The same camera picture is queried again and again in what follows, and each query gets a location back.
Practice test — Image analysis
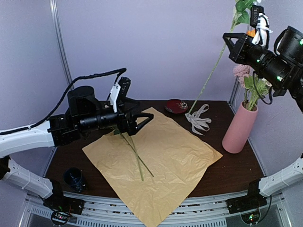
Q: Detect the left aluminium frame post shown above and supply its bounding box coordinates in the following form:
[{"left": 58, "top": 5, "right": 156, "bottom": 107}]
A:
[{"left": 49, "top": 0, "right": 72, "bottom": 84}]

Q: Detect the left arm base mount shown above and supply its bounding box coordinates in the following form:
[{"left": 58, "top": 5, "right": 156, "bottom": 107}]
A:
[{"left": 41, "top": 187, "right": 85, "bottom": 226}]

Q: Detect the white blue flower stem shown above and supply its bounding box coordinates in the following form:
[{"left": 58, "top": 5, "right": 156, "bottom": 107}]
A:
[{"left": 245, "top": 75, "right": 266, "bottom": 111}]

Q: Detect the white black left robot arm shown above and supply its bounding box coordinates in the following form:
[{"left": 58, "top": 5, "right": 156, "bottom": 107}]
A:
[{"left": 0, "top": 84, "right": 153, "bottom": 210}]

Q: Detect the pink cylindrical vase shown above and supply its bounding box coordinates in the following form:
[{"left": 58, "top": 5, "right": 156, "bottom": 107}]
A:
[{"left": 222, "top": 102, "right": 258, "bottom": 154}]

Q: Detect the dark blue cup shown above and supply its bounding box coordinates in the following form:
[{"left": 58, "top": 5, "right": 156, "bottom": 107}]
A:
[{"left": 63, "top": 167, "right": 88, "bottom": 193}]

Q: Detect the peach pink flower stem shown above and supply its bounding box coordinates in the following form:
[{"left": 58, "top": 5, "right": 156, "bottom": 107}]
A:
[{"left": 114, "top": 128, "right": 144, "bottom": 182}]

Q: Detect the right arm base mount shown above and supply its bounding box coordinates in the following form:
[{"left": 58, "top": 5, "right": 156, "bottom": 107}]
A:
[{"left": 226, "top": 195, "right": 267, "bottom": 226}]

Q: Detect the lilac pink flower stem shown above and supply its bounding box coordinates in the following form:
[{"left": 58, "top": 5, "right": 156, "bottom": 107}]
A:
[{"left": 113, "top": 129, "right": 154, "bottom": 177}]

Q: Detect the grey printed ribbon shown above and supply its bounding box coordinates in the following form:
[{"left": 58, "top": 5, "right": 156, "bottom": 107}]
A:
[{"left": 185, "top": 104, "right": 212, "bottom": 136}]

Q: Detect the orange flower stem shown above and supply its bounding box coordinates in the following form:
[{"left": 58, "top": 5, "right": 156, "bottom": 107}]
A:
[{"left": 246, "top": 29, "right": 256, "bottom": 37}]

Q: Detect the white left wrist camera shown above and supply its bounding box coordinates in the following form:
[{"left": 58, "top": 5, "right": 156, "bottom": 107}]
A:
[{"left": 109, "top": 77, "right": 131, "bottom": 113}]

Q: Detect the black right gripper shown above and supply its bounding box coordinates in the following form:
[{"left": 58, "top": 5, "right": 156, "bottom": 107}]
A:
[{"left": 223, "top": 31, "right": 294, "bottom": 91}]

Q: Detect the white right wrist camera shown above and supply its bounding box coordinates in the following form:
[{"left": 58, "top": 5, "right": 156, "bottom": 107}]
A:
[{"left": 250, "top": 5, "right": 273, "bottom": 48}]

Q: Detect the orange yellow wrapping paper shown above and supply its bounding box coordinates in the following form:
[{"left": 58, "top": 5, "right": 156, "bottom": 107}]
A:
[{"left": 83, "top": 108, "right": 221, "bottom": 227}]

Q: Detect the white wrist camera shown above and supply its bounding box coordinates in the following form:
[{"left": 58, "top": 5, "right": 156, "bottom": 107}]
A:
[
  {"left": 109, "top": 77, "right": 131, "bottom": 113},
  {"left": 250, "top": 5, "right": 273, "bottom": 48}
]

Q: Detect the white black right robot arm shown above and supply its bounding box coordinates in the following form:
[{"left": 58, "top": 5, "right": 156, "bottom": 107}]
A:
[{"left": 223, "top": 26, "right": 303, "bottom": 209}]

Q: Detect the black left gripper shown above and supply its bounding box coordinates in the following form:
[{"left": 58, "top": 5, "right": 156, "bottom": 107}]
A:
[{"left": 79, "top": 97, "right": 154, "bottom": 136}]

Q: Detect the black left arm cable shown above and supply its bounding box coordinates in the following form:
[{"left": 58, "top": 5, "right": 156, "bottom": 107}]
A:
[{"left": 0, "top": 68, "right": 127, "bottom": 135}]

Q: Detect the light pink rose stem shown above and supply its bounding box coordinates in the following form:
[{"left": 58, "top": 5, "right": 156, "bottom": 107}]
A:
[{"left": 260, "top": 78, "right": 272, "bottom": 96}]

